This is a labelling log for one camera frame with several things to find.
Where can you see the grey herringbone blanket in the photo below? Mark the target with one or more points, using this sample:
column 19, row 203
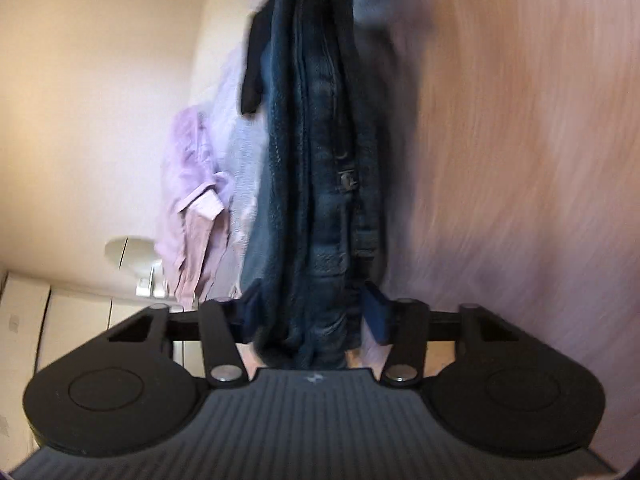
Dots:
column 385, row 0

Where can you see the pink shirt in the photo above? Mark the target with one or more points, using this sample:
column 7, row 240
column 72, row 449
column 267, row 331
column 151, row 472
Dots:
column 195, row 200

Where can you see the white round fixture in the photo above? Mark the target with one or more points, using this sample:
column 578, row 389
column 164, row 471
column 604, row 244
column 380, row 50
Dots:
column 132, row 255

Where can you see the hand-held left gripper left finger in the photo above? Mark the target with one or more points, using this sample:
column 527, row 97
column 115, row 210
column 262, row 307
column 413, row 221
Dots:
column 250, row 310

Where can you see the blue jeans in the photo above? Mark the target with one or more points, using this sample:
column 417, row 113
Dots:
column 320, row 185

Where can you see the black cloth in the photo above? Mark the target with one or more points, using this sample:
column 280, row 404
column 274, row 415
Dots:
column 255, row 70

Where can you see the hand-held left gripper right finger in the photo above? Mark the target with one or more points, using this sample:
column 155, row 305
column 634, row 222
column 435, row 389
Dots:
column 376, row 312

